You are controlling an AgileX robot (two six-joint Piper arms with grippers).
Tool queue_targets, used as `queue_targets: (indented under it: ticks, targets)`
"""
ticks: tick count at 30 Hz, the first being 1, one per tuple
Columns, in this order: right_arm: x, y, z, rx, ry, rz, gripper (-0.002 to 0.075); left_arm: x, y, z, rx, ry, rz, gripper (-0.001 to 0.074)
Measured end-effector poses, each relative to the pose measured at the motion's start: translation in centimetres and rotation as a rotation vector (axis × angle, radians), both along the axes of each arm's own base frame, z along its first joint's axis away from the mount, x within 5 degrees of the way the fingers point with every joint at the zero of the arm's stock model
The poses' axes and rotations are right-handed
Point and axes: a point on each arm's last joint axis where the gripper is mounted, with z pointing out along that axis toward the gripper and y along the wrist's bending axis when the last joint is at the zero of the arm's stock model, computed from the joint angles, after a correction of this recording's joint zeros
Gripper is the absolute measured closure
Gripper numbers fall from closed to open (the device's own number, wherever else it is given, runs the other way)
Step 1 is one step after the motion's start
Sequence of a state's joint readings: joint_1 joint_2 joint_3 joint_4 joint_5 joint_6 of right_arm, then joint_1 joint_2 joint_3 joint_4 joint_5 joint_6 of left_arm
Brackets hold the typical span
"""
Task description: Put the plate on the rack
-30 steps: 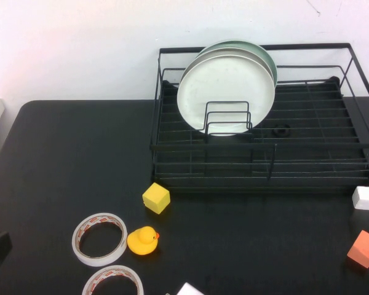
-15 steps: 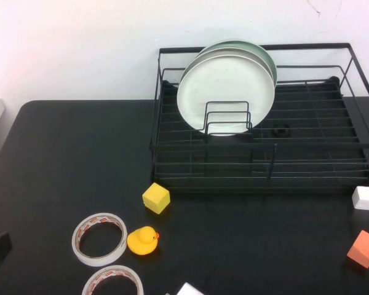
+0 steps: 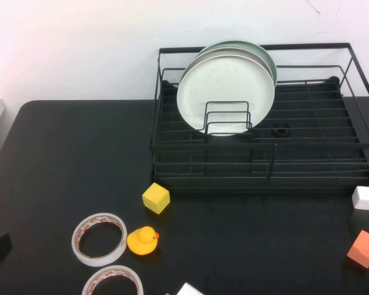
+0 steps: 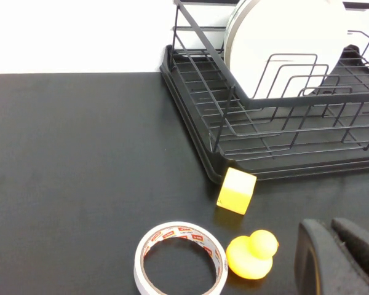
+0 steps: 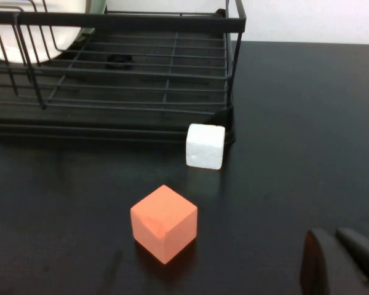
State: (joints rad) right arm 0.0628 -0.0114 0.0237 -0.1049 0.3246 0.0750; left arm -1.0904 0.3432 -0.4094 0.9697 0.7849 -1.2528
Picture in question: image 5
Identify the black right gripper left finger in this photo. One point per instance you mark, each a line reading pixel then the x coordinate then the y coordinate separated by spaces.
pixel 323 267

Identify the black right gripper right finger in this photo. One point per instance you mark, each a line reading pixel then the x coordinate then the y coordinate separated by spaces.
pixel 366 255

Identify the orange cube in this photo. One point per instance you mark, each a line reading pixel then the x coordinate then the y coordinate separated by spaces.
pixel 163 221

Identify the white foam cube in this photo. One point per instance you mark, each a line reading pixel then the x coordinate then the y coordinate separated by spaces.
pixel 206 147

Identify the white round plate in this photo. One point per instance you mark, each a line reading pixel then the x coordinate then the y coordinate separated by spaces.
pixel 64 37

